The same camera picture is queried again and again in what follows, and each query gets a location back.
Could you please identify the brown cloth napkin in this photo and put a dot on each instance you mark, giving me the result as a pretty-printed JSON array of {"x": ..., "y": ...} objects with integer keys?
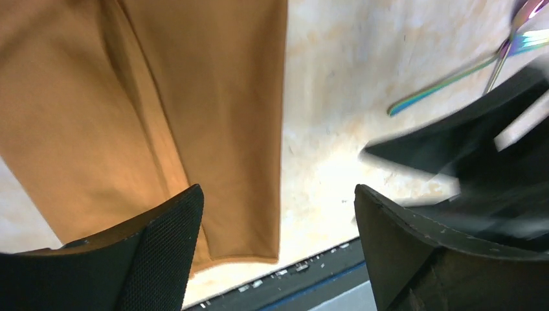
[{"x": 109, "y": 108}]

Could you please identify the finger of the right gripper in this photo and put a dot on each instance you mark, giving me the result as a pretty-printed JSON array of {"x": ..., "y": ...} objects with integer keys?
[{"x": 445, "y": 145}]

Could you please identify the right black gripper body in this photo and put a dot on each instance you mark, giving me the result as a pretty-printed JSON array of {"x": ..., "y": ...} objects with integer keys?
[{"x": 503, "y": 195}]

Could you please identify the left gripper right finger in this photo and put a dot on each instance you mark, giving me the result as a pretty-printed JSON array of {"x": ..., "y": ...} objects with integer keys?
[{"x": 415, "y": 263}]

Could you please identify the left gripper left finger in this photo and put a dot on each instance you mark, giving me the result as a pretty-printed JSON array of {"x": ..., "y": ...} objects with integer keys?
[{"x": 140, "y": 264}]

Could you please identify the iridescent spoon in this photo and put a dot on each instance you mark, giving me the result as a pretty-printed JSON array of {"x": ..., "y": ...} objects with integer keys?
[{"x": 510, "y": 38}]

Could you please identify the iridescent fork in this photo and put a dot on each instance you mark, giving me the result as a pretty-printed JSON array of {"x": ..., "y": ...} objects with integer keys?
[{"x": 404, "y": 103}]

